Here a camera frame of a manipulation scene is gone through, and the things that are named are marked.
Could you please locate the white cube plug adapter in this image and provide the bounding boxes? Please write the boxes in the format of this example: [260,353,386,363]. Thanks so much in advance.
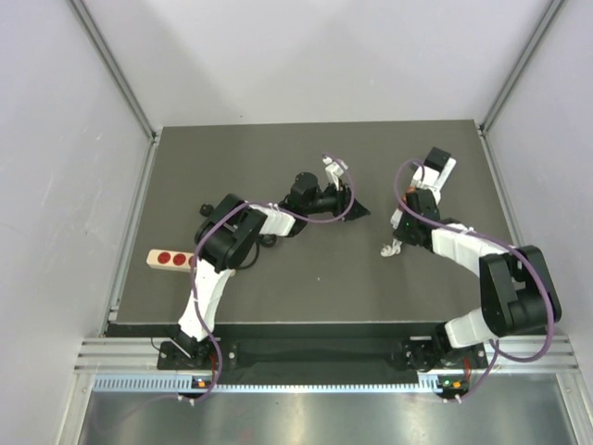
[410,166,440,189]

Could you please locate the white power strip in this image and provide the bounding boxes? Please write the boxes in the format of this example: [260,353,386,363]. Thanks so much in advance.
[380,147,457,258]

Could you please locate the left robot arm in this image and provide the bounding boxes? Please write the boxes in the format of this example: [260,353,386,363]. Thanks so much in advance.
[148,168,371,368]

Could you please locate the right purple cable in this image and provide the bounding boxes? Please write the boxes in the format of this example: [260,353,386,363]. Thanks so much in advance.
[393,159,560,404]

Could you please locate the right aluminium frame post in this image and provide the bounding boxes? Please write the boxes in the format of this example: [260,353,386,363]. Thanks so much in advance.
[476,0,569,335]

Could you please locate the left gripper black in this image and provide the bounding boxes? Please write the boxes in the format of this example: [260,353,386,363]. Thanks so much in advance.
[304,178,371,222]

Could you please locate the black plug adapter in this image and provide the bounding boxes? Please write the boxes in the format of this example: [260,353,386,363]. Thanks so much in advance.
[423,146,451,172]

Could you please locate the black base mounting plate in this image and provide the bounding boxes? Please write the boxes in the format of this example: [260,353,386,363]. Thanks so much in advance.
[157,337,487,372]

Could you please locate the purple cable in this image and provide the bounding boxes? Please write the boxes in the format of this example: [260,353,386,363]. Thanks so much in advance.
[393,159,560,404]
[92,151,357,418]

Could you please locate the wooden power strip red sockets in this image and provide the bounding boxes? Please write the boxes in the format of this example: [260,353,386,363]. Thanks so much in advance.
[145,249,194,272]

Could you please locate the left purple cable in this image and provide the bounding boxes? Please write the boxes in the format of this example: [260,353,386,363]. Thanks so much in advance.
[92,151,357,418]

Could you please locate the aluminium frame post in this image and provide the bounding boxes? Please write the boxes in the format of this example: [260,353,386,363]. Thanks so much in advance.
[67,0,160,337]
[476,0,569,335]

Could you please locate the red cube plug adapter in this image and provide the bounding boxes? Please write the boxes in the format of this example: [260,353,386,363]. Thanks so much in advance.
[402,186,416,203]

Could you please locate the black power cable with plug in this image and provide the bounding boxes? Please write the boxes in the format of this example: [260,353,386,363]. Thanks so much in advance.
[199,203,279,271]

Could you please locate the white slotted cable duct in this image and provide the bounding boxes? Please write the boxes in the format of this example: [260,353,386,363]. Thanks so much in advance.
[93,374,463,394]

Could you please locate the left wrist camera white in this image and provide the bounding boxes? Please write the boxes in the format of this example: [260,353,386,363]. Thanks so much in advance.
[322,155,348,190]

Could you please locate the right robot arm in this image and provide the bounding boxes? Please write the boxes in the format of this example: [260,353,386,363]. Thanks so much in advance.
[395,187,561,367]

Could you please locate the left aluminium frame post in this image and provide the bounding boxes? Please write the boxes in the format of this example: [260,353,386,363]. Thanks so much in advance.
[67,0,160,337]

